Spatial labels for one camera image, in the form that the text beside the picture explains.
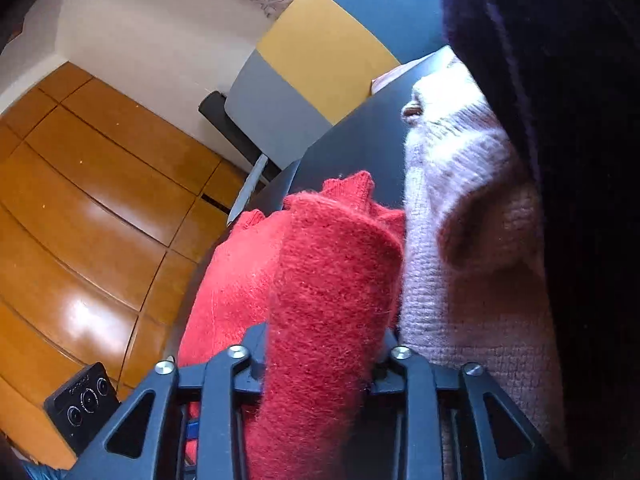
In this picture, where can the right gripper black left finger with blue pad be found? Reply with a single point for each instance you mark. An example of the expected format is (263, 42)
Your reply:
(182, 422)

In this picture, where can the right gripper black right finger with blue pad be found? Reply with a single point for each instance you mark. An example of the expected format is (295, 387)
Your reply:
(429, 421)

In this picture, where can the red knitted sweater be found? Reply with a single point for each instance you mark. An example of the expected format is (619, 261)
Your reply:
(323, 274)

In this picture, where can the blue puffer jacket sleeve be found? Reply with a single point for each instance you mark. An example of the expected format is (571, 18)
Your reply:
(42, 472)

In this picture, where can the pink knitted sweater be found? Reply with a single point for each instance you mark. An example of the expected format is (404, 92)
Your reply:
(474, 287)

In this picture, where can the grey yellow blue chair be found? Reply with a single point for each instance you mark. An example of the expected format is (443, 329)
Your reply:
(316, 64)

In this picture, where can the pink cloth on chair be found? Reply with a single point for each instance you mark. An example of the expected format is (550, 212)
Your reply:
(380, 82)

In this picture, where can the dark purple garment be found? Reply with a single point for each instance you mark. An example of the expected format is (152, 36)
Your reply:
(562, 76)

